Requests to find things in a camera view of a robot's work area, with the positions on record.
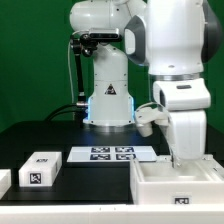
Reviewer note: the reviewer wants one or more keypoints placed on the white cabinet body box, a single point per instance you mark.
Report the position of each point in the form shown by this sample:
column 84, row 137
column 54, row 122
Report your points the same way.
column 193, row 182

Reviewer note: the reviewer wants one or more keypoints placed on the white block with marker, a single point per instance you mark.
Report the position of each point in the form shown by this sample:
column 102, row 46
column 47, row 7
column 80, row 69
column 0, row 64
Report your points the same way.
column 40, row 170

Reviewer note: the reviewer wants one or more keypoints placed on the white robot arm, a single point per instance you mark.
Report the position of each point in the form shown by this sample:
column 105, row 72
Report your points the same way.
column 169, row 38

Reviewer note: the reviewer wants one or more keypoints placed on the grey depth camera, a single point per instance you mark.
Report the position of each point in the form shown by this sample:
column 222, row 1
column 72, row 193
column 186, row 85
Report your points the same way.
column 105, row 35

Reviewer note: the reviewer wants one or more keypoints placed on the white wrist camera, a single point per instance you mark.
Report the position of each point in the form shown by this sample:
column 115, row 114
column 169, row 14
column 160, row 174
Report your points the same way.
column 147, row 114

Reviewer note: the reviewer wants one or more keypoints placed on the white marker base plate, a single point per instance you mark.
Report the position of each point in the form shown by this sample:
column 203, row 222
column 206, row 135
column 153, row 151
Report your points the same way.
column 111, row 154

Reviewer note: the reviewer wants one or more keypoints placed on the white part at left edge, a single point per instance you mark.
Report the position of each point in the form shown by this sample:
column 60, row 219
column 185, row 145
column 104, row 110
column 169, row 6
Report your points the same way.
column 5, row 181

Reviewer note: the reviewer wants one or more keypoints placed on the white front table rail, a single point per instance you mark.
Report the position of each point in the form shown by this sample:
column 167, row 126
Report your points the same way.
column 113, row 214

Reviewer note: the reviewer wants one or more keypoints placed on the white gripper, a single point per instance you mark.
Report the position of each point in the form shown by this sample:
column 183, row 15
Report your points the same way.
column 186, row 135

